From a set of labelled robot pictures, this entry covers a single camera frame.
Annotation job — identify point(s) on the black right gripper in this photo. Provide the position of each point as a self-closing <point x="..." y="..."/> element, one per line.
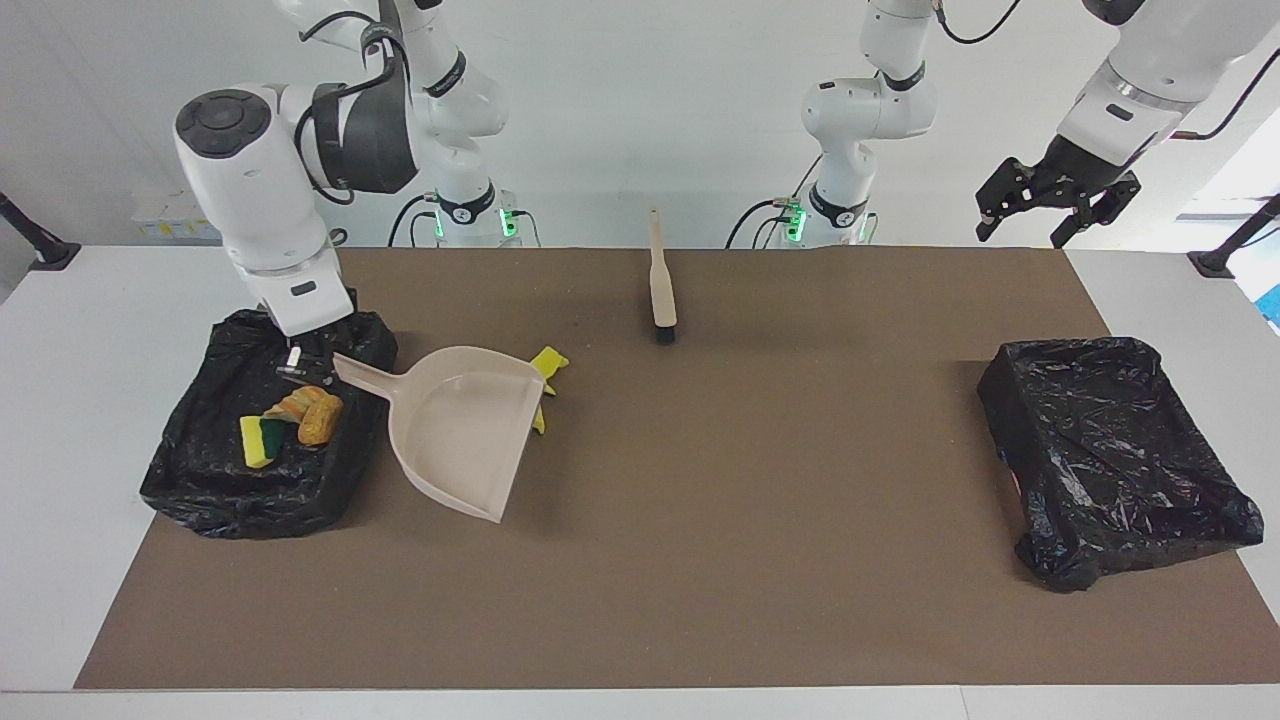
<point x="350" y="305"/>

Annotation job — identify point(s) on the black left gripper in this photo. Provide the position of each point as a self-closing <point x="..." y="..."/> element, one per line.
<point x="1080" y="175"/>

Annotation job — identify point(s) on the orange striped bread piece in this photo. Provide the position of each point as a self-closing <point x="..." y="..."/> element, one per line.
<point x="292" y="403"/>

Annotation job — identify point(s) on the brown bread roll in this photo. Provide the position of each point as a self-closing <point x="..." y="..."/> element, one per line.
<point x="320" y="422"/>

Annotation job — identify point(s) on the green and yellow sponge piece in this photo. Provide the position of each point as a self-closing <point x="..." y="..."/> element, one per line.
<point x="256" y="442"/>

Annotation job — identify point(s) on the beige plastic dustpan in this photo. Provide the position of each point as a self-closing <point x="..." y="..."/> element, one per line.
<point x="460" y="430"/>

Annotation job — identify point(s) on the beige hand brush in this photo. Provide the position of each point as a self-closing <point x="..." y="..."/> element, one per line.
<point x="662" y="290"/>

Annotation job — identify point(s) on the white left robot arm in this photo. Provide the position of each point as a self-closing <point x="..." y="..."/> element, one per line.
<point x="860" y="110"/>

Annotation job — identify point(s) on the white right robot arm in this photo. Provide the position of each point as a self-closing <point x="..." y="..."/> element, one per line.
<point x="250" y="200"/>

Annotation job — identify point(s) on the black bag lined bin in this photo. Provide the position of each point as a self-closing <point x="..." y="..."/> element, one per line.
<point x="1110" y="460"/>
<point x="200" y="480"/>

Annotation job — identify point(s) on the blue object at table edge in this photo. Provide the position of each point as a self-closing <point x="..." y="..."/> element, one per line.
<point x="1272" y="305"/>

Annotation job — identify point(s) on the brown table mat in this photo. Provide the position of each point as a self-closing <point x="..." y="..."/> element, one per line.
<point x="700" y="600"/>

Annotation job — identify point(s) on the black camera stand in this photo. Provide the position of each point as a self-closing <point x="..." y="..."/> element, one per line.
<point x="40" y="245"/>
<point x="1230" y="245"/>

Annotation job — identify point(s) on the white boxes by wall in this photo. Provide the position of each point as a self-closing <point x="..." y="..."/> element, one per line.
<point x="160" y="215"/>

